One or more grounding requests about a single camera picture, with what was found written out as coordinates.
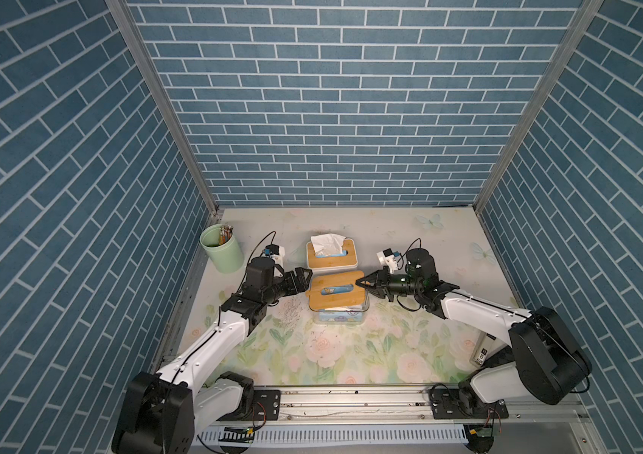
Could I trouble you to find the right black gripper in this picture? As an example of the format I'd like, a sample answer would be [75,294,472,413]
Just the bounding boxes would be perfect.
[356,267,421,303]

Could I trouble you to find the bamboo tissue box lid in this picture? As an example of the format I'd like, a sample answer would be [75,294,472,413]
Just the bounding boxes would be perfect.
[306,237,357,271]

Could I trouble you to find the dark bamboo lid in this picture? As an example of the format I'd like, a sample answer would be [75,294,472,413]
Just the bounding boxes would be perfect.
[306,271,367,312]

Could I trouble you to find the blue tissue pack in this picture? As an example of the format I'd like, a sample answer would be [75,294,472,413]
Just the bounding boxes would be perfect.
[310,234,347,258]
[315,308,366,325]

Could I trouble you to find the clear plastic tissue box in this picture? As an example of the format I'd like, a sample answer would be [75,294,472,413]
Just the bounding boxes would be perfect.
[309,297,370,325]

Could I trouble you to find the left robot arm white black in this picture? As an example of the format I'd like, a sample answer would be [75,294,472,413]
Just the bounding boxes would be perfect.
[111,257,313,453]

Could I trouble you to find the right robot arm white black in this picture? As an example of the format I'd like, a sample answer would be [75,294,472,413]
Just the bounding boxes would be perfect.
[356,248,593,418]

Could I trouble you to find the small grey box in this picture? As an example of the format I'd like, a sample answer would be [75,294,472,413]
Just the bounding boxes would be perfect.
[470,334,497,366]

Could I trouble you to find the green pen cup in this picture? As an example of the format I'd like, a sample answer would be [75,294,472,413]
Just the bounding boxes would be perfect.
[200,224,244,274]

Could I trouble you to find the pens in cup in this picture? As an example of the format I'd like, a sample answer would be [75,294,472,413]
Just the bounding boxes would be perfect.
[219,224,234,246]

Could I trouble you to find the green circuit board left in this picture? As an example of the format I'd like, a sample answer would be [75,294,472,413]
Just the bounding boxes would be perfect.
[219,427,256,445]

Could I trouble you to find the green circuit board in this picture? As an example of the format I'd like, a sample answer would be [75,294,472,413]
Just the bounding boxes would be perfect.
[465,425,495,442]
[219,427,256,445]

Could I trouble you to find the green circuit board right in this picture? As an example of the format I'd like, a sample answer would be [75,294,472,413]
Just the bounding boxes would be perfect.
[465,425,495,442]

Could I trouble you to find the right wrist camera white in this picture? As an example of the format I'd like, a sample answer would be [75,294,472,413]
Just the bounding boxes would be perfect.
[376,248,405,272]

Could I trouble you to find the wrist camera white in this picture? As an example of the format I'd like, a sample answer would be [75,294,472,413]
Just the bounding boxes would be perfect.
[376,248,405,272]
[261,243,286,268]

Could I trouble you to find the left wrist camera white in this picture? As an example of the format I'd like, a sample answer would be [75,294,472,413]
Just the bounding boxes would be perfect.
[261,243,286,268]

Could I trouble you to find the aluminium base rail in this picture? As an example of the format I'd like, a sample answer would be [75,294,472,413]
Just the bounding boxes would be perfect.
[119,383,584,426]

